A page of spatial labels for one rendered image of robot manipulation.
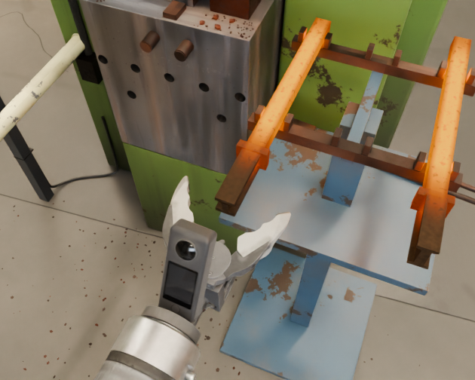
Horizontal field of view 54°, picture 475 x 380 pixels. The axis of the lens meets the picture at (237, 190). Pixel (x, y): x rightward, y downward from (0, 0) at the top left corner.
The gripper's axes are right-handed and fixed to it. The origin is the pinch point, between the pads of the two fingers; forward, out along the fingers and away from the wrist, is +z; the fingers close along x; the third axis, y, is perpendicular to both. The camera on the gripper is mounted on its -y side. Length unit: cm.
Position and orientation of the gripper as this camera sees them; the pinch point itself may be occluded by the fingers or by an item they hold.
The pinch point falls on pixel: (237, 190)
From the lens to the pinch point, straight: 62.3
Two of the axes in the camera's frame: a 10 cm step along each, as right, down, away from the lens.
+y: 0.0, 5.8, 8.1
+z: 4.0, -7.5, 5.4
